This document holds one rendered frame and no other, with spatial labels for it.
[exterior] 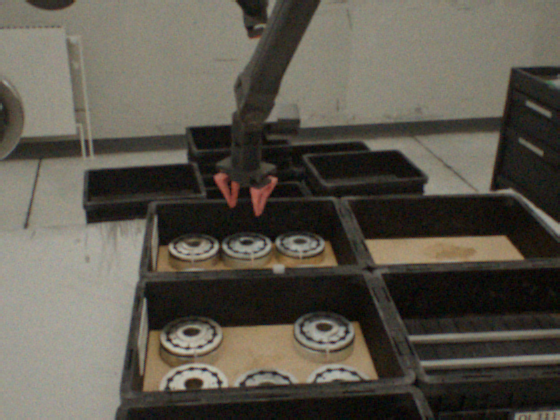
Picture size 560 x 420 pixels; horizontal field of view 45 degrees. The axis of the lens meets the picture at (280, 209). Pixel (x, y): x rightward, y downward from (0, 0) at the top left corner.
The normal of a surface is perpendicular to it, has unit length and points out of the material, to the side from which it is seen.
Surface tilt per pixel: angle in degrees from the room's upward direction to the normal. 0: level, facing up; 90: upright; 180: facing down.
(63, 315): 0
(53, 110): 90
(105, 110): 90
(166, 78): 90
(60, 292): 0
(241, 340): 0
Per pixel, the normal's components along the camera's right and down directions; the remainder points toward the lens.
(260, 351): 0.03, -0.90
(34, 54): 0.23, 0.43
